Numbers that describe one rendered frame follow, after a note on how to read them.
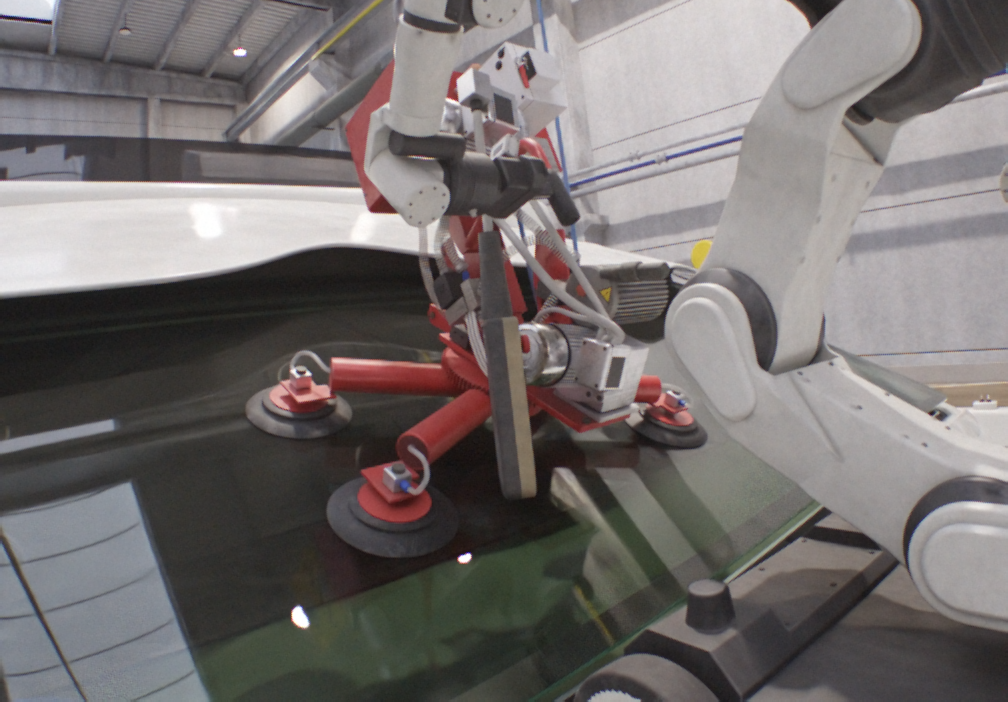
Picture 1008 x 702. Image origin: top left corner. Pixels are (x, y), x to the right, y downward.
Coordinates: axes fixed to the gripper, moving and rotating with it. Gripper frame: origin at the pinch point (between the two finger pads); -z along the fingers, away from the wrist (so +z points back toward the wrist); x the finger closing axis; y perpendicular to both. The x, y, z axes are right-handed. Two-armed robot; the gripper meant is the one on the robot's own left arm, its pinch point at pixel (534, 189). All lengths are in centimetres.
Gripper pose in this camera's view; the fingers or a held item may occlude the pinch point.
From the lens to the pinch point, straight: 97.3
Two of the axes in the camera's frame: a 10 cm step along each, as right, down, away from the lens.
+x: 6.2, -3.6, -7.0
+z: -7.3, 0.9, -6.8
